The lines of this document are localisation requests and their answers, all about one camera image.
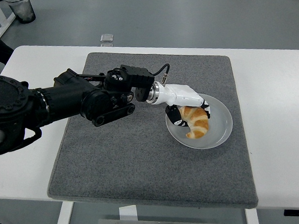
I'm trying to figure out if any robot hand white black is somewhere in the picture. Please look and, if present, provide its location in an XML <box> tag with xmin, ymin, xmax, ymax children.
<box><xmin>159</xmin><ymin>82</ymin><xmax>213</xmax><ymax>129</ymax></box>

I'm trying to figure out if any croissant bread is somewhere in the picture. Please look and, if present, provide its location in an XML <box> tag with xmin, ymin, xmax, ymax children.
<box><xmin>178</xmin><ymin>105</ymin><xmax>210</xmax><ymax>140</ymax></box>

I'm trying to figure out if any light grey round plate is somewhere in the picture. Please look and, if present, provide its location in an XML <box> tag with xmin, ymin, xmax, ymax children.
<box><xmin>164</xmin><ymin>91</ymin><xmax>235</xmax><ymax>151</ymax></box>

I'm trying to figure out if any grey felt mat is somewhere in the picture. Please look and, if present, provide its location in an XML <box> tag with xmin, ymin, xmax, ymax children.
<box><xmin>41</xmin><ymin>45</ymin><xmax>259</xmax><ymax>218</ymax></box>

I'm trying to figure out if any clear plastic box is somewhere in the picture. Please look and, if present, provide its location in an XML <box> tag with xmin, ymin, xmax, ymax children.
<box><xmin>100</xmin><ymin>33</ymin><xmax>115</xmax><ymax>43</ymax></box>

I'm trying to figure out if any black mesh waste bin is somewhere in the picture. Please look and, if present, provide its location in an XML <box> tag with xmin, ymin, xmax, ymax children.
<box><xmin>7</xmin><ymin>0</ymin><xmax>37</xmax><ymax>25</ymax></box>

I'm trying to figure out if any white table support bracket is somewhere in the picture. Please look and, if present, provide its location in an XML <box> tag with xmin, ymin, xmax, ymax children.
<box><xmin>118</xmin><ymin>204</ymin><xmax>139</xmax><ymax>222</ymax></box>

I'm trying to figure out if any white table frame leg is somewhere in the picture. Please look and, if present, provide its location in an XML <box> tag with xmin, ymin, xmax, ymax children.
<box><xmin>0</xmin><ymin>0</ymin><xmax>17</xmax><ymax>39</ymax></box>

